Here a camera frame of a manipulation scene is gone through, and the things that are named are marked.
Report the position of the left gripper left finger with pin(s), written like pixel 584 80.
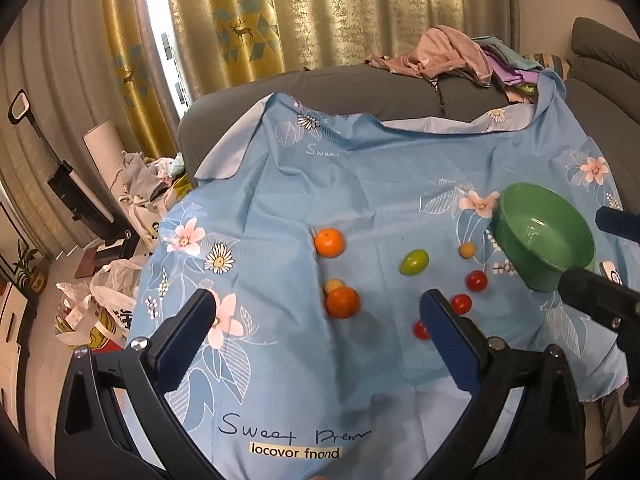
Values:
pixel 92 439

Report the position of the red cherry tomato upper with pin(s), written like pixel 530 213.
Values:
pixel 476 281

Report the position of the pile of clothes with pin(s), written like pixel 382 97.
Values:
pixel 443 50

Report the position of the small yellow fruit by tangerine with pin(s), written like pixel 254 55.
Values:
pixel 332 285

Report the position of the green plastic bowl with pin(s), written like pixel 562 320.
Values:
pixel 542 234

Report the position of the upper orange tangerine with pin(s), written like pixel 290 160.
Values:
pixel 329 243

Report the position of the lower orange tangerine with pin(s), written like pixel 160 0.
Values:
pixel 343 302

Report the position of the gold patterned curtain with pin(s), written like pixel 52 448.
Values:
pixel 219 44

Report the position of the potted plant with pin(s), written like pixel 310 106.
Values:
pixel 31 274

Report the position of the red cherry tomato middle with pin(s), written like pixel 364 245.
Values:
pixel 461 304

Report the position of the clothes heap on floor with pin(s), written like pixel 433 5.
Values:
pixel 150 188

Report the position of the red cherry tomato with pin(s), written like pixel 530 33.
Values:
pixel 461 304
pixel 420 331
pixel 476 281

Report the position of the orange tangerine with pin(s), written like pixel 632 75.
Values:
pixel 329 243
pixel 343 302

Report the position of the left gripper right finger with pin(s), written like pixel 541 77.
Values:
pixel 546 439

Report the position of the small tan fruit near bowl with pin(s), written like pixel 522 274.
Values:
pixel 467 250

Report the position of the grey sofa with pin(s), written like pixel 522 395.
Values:
pixel 602 92

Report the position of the red cherry tomato lower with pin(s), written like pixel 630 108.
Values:
pixel 420 331

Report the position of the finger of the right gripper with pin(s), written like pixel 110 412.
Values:
pixel 619 223
pixel 611 305

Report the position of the green mango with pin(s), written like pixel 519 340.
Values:
pixel 415 262

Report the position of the white panel board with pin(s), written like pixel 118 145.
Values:
pixel 106 151

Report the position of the white plastic bags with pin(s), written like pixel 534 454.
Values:
pixel 98 313

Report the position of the blue floral cloth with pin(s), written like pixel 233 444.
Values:
pixel 281 390

